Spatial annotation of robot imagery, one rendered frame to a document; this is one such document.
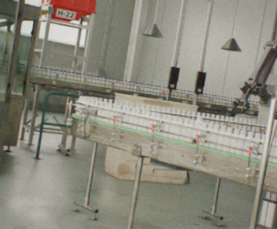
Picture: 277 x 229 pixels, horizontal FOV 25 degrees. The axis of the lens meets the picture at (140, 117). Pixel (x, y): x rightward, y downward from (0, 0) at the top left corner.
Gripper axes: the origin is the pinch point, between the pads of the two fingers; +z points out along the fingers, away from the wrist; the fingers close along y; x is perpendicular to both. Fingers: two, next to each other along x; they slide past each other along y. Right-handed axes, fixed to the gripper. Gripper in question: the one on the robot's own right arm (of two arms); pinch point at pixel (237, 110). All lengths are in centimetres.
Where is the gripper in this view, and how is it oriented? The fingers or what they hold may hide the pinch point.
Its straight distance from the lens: 471.0
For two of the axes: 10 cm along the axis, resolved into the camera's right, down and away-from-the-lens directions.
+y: 6.5, 1.5, -7.4
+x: 5.8, 5.2, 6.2
